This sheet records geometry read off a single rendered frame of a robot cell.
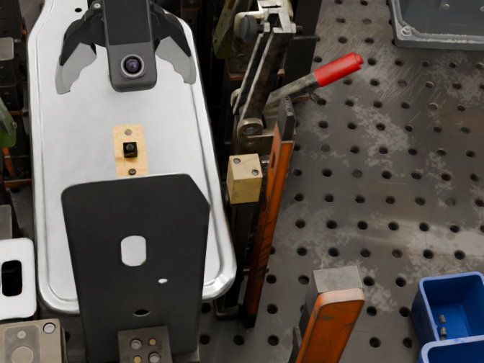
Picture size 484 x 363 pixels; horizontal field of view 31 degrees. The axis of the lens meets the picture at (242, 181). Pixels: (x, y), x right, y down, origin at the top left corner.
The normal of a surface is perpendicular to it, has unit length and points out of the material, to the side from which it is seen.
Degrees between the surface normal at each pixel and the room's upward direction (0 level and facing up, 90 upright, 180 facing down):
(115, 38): 29
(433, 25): 90
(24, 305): 0
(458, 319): 0
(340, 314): 90
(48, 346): 0
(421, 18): 90
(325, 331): 90
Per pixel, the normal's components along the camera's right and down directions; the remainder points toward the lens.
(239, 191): 0.17, 0.82
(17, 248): 0.08, -0.56
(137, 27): 0.11, -0.09
